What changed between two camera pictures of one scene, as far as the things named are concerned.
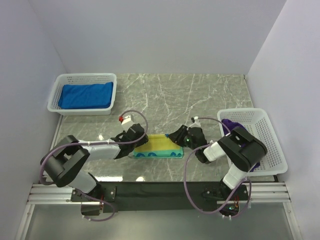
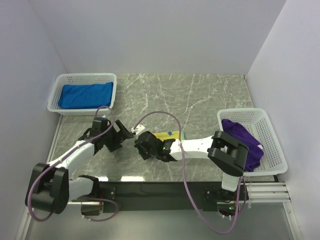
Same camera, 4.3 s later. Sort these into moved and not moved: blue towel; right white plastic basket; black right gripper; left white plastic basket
Moved: black right gripper
Not moved: right white plastic basket; blue towel; left white plastic basket
